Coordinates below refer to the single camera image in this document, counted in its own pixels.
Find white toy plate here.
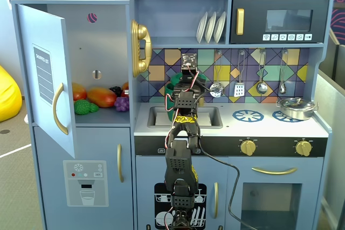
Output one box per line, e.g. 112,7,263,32
196,11,209,44
213,11,227,44
204,11,217,44

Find steel slotted skimmer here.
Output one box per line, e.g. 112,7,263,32
209,50,225,98

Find grey office partition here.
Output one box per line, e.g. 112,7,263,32
314,29,345,230

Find steel slotted spatula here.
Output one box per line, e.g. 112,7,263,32
233,50,246,98

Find gold fridge door handle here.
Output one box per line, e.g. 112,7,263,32
52,82,70,136

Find black power cable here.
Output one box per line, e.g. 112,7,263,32
198,143,256,230

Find blue fridge door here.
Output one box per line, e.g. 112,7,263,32
16,3,78,158

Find blue toy kitchen unit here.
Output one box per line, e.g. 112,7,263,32
10,0,335,230

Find small orange red toy mango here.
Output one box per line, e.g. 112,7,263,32
72,82,88,101

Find black toy microwave door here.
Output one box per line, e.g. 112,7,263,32
229,0,330,45

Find gold freezer door handle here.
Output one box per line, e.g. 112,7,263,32
116,143,125,183

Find gold microwave handle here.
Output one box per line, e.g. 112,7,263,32
236,8,245,36

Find steel pot lid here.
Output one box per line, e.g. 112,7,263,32
279,97,315,109

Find gold toy telephone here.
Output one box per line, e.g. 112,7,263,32
131,19,153,78

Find purple toy grapes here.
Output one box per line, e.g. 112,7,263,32
114,96,130,112

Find green printed container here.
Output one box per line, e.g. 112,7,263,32
164,82,202,122

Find steel spoon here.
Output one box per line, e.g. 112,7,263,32
278,49,289,95

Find steel toy pot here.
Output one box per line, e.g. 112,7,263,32
275,97,319,121

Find steel ladle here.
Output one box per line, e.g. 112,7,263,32
256,49,268,95

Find large orange red toy mango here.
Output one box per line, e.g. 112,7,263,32
87,87,118,108

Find grey toy sink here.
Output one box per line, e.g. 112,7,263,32
147,106,224,129

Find gold stove knob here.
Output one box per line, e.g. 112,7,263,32
295,139,314,157
240,139,257,157

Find gold dishwasher handle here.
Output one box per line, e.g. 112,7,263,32
213,182,219,219

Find green toy broccoli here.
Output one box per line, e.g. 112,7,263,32
74,99,100,115

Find yellow bean bag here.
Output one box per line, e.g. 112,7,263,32
0,65,23,123

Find gold oven handle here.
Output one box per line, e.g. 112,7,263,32
251,166,298,176

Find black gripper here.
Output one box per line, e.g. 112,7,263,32
180,53,208,92

